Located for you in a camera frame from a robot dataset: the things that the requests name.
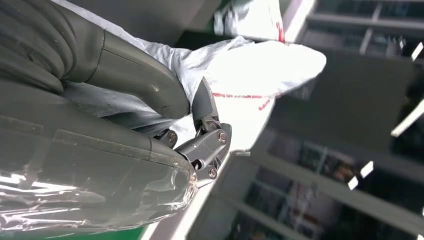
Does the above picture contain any large white red-black printed parcel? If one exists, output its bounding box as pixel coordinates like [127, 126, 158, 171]
[213, 0, 286, 44]

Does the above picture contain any dark green table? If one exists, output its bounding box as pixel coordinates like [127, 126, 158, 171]
[173, 29, 216, 51]

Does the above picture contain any black scanner column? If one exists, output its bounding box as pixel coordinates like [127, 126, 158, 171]
[261, 47, 420, 158]

